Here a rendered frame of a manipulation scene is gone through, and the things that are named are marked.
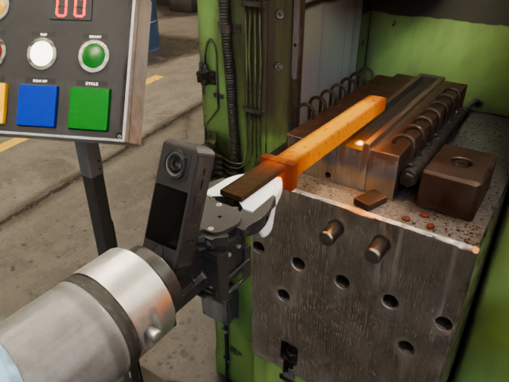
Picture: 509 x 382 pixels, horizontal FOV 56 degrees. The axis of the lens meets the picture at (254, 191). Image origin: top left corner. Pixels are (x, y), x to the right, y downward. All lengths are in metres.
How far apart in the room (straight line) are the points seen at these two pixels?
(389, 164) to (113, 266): 0.49
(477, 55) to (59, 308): 1.02
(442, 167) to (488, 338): 0.42
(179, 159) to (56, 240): 2.00
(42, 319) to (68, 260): 1.88
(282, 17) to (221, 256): 0.60
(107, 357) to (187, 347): 1.40
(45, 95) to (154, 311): 0.63
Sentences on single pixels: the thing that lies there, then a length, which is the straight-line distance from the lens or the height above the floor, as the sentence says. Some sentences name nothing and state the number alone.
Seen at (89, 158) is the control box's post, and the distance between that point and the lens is 1.11.
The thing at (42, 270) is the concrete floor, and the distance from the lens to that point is 2.24.
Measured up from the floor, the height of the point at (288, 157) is 1.05.
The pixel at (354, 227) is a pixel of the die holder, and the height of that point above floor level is 0.88.
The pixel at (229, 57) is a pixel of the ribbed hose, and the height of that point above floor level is 1.05.
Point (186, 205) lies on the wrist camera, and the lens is 0.42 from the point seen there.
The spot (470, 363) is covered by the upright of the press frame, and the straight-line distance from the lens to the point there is 1.14.
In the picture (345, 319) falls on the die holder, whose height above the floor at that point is 0.69.
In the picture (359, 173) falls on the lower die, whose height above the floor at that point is 0.94.
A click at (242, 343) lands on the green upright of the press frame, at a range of 1.49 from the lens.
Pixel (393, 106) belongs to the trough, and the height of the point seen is 0.99.
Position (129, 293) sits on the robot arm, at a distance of 0.39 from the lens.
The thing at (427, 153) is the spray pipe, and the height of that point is 0.97.
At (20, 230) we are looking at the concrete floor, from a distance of 2.54.
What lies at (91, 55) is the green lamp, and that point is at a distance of 0.94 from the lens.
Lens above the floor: 1.32
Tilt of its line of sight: 30 degrees down
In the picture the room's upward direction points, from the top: straight up
